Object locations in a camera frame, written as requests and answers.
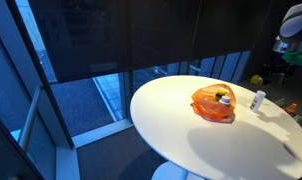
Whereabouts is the white bottle with label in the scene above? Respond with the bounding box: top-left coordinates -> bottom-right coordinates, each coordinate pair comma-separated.
249,89 -> 267,114

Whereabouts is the orange plastic bag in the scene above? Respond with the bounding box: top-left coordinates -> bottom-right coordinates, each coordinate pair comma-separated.
190,83 -> 237,122

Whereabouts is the bottle with yellow cap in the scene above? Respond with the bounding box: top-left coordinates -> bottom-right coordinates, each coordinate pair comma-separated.
214,87 -> 228,102

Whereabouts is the bottle with white cap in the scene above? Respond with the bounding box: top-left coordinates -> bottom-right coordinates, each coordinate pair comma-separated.
219,95 -> 232,107

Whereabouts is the dark roller blind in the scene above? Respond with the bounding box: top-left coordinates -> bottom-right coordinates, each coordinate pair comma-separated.
26,0 -> 276,84

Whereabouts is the metal window handrail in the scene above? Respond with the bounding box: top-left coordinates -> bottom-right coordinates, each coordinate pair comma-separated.
17,84 -> 43,152

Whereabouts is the black equipment pile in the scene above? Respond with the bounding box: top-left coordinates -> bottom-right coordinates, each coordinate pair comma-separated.
259,62 -> 296,86

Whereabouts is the orange capped small object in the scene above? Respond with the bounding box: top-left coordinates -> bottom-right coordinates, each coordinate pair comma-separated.
284,102 -> 299,116

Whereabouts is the green sheet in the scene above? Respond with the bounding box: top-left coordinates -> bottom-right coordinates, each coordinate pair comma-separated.
281,50 -> 302,66

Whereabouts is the dark corner window post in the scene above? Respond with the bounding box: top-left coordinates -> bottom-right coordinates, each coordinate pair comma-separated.
5,0 -> 75,149

